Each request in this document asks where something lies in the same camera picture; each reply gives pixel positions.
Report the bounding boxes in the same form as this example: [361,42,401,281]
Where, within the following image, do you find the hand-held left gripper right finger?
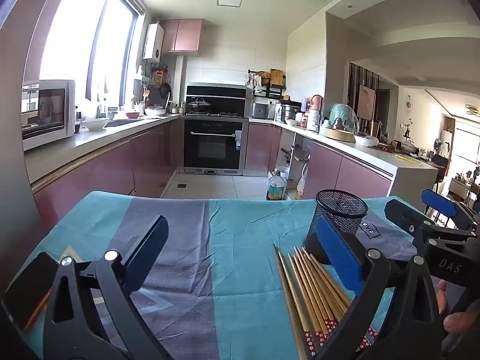
[316,214,445,360]

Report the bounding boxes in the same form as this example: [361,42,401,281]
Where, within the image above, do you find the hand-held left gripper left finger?
[43,215,173,360]

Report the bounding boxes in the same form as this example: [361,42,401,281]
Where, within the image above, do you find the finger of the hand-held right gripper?
[421,189,480,231]
[384,199,477,250]

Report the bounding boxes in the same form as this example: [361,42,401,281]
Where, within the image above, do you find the black mesh holder cup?
[304,189,369,265]

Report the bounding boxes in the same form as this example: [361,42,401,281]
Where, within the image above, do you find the bunch of wooden chopsticks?
[273,244,379,359]

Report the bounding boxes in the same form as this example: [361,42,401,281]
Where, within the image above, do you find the person's right hand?
[437,279,480,334]

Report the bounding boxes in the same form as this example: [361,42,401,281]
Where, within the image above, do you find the dark dining chair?
[431,154,450,196]

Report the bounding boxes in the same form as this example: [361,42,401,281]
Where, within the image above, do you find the pink peninsula counter cabinets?
[245,118,439,205]

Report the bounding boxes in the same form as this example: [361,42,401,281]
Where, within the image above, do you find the plastic cooking oil bottle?
[266,170,287,201]

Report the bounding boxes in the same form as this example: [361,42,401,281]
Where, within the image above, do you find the teal and grey tablecloth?
[7,190,443,360]

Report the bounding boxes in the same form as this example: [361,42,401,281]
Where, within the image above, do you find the pink window-side counter cabinets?
[22,114,184,229]

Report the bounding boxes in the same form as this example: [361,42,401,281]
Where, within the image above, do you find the black flat rectangular object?
[2,252,60,332]

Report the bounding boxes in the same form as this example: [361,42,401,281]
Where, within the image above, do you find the teal dome food cover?
[330,104,359,134]

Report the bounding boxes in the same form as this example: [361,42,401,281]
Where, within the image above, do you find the stainless steel pot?
[280,104,301,122]

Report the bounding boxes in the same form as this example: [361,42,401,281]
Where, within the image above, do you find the black built-in oven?
[183,118,249,171]

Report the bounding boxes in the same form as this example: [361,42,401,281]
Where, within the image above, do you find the white bowl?
[82,117,110,132]

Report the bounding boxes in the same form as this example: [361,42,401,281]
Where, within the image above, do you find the pot with glass lid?
[187,97,211,114]

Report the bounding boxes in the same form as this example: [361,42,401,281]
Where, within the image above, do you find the white microwave oven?
[21,79,76,152]

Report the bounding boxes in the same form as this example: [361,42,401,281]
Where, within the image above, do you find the black range hood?
[186,82,254,117]

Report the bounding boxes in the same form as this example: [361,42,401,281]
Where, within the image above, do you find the large kitchen window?
[37,0,145,109]

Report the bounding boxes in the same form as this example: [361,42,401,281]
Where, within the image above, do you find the framed wall picture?
[356,84,376,121]

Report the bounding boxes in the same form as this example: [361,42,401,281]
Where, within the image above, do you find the black wall rack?
[247,68,287,96]

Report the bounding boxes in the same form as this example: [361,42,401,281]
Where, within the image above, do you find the white wall water heater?
[143,23,164,64]

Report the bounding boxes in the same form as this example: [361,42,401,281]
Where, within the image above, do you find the pink wall cabinet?
[159,19,203,54]

